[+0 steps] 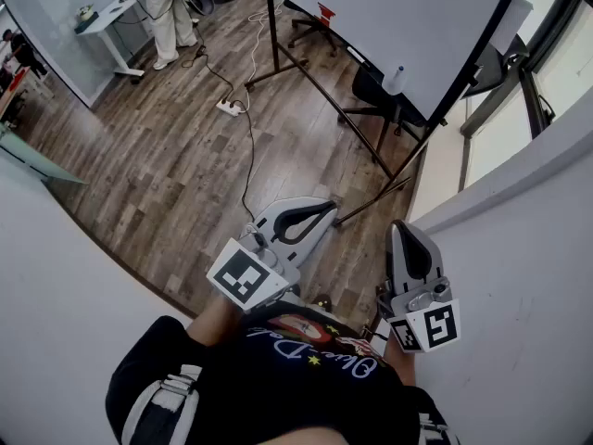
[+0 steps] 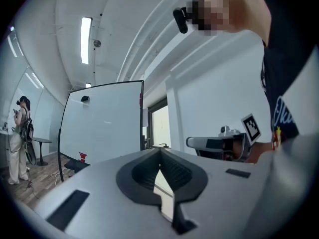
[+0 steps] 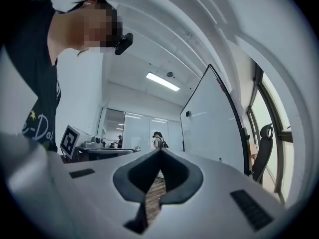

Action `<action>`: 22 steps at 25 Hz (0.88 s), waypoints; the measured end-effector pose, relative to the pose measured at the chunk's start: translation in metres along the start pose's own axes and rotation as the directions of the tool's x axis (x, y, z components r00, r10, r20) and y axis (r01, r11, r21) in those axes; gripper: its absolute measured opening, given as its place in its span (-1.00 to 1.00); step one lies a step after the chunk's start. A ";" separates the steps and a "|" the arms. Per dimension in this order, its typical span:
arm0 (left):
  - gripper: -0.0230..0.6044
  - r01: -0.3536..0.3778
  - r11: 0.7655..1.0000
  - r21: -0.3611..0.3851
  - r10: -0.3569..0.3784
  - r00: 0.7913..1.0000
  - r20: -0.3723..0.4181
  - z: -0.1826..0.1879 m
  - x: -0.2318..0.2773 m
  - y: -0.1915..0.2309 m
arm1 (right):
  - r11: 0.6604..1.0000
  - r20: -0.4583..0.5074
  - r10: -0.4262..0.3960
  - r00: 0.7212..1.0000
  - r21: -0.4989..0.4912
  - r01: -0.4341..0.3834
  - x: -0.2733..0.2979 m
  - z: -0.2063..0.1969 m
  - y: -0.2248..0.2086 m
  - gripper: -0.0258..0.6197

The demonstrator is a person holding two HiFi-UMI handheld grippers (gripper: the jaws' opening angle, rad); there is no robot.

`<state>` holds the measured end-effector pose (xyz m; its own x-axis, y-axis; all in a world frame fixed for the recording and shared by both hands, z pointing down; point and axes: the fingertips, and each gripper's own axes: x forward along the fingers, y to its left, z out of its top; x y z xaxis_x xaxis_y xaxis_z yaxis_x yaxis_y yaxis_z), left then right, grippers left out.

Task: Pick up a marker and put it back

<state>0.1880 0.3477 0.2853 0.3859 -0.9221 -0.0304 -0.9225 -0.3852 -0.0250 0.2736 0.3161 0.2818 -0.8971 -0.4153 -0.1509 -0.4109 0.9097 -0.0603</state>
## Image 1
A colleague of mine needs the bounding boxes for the black power cable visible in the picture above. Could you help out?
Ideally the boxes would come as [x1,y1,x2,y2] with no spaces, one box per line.
[180,16,235,106]
[231,99,259,222]

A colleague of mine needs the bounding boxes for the person's left forearm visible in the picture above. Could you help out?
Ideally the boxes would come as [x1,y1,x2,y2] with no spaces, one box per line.
[187,294,242,347]

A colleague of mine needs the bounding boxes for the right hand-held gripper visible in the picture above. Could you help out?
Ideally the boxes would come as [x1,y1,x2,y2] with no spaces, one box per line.
[375,220,462,354]

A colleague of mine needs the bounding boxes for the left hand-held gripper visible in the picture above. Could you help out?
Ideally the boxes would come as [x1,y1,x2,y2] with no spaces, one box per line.
[206,196,338,314]

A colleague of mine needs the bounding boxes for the white paper sheet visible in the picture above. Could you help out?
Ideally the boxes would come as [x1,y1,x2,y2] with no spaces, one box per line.
[489,0,534,55]

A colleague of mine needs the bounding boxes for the white desk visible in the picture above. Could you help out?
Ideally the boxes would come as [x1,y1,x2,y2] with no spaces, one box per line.
[76,0,149,79]

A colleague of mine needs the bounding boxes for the white cable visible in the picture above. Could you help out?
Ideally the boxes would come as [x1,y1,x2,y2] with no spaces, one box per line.
[233,0,284,113]

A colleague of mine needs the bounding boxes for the white power strip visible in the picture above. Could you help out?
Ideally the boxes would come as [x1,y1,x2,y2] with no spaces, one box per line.
[215,98,245,118]

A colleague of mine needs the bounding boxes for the person's black printed t-shirt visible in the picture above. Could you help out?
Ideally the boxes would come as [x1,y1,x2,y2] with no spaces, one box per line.
[105,301,460,445]

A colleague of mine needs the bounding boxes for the person's right forearm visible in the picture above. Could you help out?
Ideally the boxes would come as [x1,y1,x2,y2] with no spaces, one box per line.
[382,340,418,387]

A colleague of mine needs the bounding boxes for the grey harness strap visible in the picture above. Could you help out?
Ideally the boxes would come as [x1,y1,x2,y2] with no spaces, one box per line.
[120,363,203,445]
[416,410,460,445]

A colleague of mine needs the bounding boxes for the black window frame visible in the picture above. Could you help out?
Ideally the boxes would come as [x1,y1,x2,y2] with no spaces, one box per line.
[458,0,593,194]

